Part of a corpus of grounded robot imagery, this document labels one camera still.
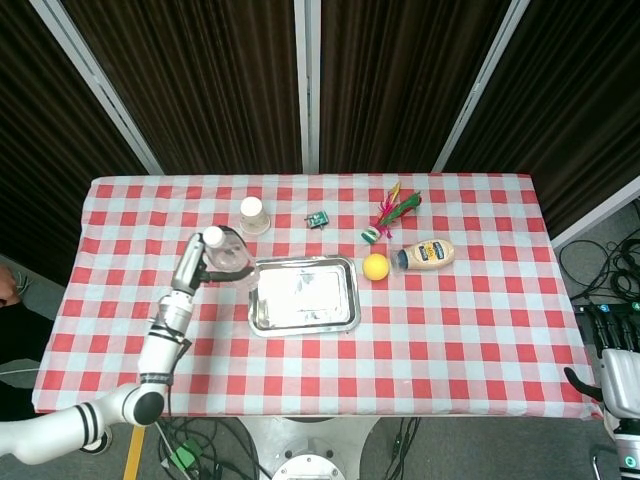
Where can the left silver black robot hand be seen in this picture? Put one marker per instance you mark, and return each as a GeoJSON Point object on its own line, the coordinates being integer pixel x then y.
{"type": "Point", "coordinates": [187, 265]}

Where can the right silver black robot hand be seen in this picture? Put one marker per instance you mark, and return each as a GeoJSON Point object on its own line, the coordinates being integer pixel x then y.
{"type": "Point", "coordinates": [622, 380]}

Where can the transparent plastic water bottle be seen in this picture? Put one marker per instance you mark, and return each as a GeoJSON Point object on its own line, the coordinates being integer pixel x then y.
{"type": "Point", "coordinates": [227, 255]}

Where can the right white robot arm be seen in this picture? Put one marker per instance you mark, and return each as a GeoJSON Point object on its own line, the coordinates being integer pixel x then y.
{"type": "Point", "coordinates": [627, 445]}

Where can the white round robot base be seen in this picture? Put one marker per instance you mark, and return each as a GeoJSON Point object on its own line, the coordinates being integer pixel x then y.
{"type": "Point", "coordinates": [305, 450]}

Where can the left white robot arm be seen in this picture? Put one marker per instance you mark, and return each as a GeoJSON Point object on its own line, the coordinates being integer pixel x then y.
{"type": "Point", "coordinates": [160, 350]}

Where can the silver metal tray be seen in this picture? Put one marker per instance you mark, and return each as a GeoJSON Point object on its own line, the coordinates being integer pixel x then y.
{"type": "Point", "coordinates": [302, 295]}

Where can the mayonnaise squeeze bottle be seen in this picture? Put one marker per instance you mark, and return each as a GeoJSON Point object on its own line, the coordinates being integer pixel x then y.
{"type": "Point", "coordinates": [427, 254]}

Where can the black power strip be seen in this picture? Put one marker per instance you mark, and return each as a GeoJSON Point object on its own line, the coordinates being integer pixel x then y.
{"type": "Point", "coordinates": [607, 309]}

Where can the white paper cup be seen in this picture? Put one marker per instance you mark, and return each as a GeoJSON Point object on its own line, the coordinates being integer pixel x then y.
{"type": "Point", "coordinates": [254, 217]}

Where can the small green chip package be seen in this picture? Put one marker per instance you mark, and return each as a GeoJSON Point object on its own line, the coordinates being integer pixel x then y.
{"type": "Point", "coordinates": [318, 220]}

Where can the dark brown curtain panel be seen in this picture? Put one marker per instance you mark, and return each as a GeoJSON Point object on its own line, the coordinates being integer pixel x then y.
{"type": "Point", "coordinates": [40, 150]}
{"type": "Point", "coordinates": [200, 85]}
{"type": "Point", "coordinates": [395, 85]}
{"type": "Point", "coordinates": [575, 100]}

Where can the yellow ball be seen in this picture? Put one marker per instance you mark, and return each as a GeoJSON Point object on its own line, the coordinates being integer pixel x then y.
{"type": "Point", "coordinates": [376, 266]}

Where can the green connector box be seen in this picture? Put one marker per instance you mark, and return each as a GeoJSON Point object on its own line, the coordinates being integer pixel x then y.
{"type": "Point", "coordinates": [186, 455]}

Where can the black white sneaker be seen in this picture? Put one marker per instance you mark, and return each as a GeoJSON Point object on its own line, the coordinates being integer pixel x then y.
{"type": "Point", "coordinates": [102, 445]}

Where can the red white checkered tablecloth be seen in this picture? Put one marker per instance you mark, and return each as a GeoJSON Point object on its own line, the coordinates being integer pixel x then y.
{"type": "Point", "coordinates": [425, 350]}

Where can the colourful feather shuttlecock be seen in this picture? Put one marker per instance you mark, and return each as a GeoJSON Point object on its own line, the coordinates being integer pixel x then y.
{"type": "Point", "coordinates": [387, 216]}

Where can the white partition post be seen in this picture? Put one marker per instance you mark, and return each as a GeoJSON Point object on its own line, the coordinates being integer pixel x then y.
{"type": "Point", "coordinates": [595, 215]}
{"type": "Point", "coordinates": [477, 90]}
{"type": "Point", "coordinates": [306, 85]}
{"type": "Point", "coordinates": [100, 85]}

